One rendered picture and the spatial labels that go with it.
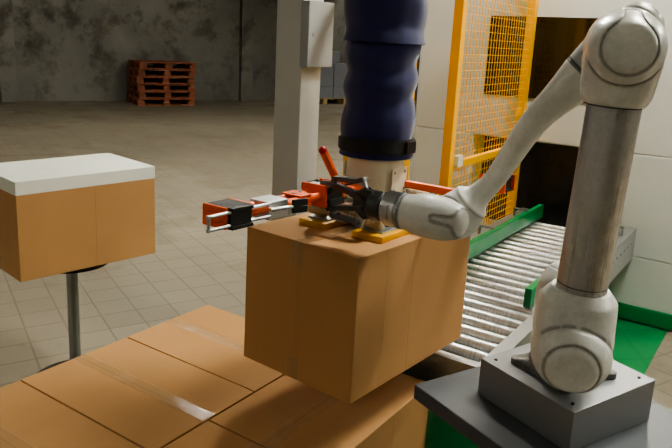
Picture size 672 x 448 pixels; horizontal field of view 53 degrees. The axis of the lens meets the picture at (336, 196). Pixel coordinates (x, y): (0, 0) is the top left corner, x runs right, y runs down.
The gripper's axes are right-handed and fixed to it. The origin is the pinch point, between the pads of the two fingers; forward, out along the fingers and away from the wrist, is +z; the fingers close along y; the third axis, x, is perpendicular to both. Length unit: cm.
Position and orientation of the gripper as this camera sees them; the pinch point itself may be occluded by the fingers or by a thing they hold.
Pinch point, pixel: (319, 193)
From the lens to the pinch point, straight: 179.9
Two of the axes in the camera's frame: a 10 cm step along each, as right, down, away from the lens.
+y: -0.6, 9.7, 2.3
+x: 5.7, -1.6, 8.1
